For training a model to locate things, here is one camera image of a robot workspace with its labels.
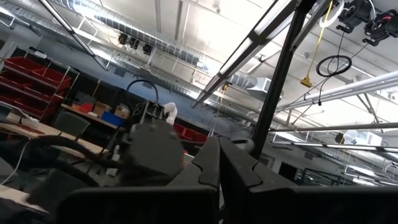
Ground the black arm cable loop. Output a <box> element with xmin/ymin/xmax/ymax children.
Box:
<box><xmin>125</xmin><ymin>78</ymin><xmax>160</xmax><ymax>105</ymax></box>

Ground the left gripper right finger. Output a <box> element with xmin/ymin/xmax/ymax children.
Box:
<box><xmin>219</xmin><ymin>138</ymin><xmax>297</xmax><ymax>224</ymax></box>

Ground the metal shelf with red bins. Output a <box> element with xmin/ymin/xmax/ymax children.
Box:
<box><xmin>0</xmin><ymin>55</ymin><xmax>80</xmax><ymax>123</ymax></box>

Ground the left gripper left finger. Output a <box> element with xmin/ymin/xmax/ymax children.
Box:
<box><xmin>167</xmin><ymin>136</ymin><xmax>221</xmax><ymax>190</ymax></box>

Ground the white cable ring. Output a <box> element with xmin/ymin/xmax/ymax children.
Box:
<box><xmin>319</xmin><ymin>0</ymin><xmax>346</xmax><ymax>29</ymax></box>

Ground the black hanging cable coil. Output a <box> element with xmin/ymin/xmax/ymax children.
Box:
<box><xmin>315</xmin><ymin>54</ymin><xmax>353</xmax><ymax>78</ymax></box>

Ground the yellow hanging cable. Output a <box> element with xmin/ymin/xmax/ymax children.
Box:
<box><xmin>299</xmin><ymin>0</ymin><xmax>335</xmax><ymax>89</ymax></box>

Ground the black ceiling cable reel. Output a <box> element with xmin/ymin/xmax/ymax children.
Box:
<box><xmin>335</xmin><ymin>0</ymin><xmax>374</xmax><ymax>34</ymax></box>
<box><xmin>362</xmin><ymin>9</ymin><xmax>398</xmax><ymax>47</ymax></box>

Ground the blue storage bin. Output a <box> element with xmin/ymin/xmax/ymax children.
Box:
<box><xmin>99</xmin><ymin>110</ymin><xmax>127</xmax><ymax>128</ymax></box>

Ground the green chair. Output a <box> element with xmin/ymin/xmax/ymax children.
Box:
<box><xmin>52</xmin><ymin>111</ymin><xmax>91</xmax><ymax>138</ymax></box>

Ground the black metal rig frame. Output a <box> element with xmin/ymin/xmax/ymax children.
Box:
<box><xmin>250</xmin><ymin>0</ymin><xmax>318</xmax><ymax>160</ymax></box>

